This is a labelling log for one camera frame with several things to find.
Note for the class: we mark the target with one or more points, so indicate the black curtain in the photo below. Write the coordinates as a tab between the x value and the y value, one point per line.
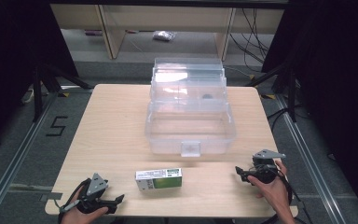
12	56
338	77

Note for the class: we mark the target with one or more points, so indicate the crumpled clear plastic bag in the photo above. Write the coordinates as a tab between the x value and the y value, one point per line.
164	35

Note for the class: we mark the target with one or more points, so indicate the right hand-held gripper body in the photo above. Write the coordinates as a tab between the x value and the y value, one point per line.
265	171

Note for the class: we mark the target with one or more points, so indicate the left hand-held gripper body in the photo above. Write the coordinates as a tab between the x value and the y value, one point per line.
97	184

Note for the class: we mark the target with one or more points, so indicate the black tripod stand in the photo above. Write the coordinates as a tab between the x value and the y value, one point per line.
37	93
291	93

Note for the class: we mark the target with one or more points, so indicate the yellow floor tape piece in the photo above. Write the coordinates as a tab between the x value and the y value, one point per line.
268	96
63	94

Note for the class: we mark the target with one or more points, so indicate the person's left hand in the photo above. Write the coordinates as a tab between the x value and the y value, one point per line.
80	217

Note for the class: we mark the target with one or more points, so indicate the clear plastic storage box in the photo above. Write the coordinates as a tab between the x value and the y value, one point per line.
189	127

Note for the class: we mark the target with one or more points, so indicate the person's right hand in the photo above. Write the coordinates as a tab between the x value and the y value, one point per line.
276	194

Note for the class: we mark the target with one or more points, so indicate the white and green medicine box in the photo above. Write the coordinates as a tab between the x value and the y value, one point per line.
158	179

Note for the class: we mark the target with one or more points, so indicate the metal floor rail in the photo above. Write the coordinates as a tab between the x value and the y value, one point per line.
307	155
15	160

